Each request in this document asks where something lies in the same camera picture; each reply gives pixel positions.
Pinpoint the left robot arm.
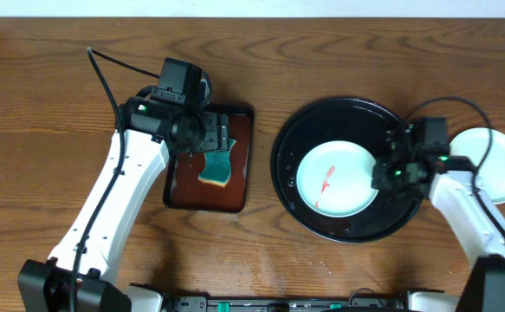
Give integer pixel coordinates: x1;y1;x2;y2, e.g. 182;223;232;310
17;96;230;311

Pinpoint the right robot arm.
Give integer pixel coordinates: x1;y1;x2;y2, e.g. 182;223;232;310
372;139;505;311

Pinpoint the rectangular brown water tray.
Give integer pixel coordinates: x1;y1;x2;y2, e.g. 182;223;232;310
163;103;254;213

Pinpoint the round black tray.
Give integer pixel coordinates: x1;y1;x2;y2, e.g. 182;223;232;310
270;97;422;244

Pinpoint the green yellow sponge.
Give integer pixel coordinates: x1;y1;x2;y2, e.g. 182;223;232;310
197;139;236;187

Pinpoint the light green plate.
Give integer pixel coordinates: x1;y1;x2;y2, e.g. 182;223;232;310
296;140;379;218
450;127;505;205

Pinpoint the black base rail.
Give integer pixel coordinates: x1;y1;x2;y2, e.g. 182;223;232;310
126;283;465;312

